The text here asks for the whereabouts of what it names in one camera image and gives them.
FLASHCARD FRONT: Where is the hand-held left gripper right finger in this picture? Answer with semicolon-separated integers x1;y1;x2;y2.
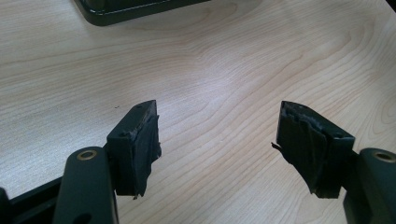
271;100;356;200

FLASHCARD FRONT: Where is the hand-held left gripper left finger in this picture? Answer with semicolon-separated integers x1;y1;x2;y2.
106;99;163;199

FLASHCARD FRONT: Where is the red and black shoe rack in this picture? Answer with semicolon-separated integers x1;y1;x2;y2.
73;0;213;27

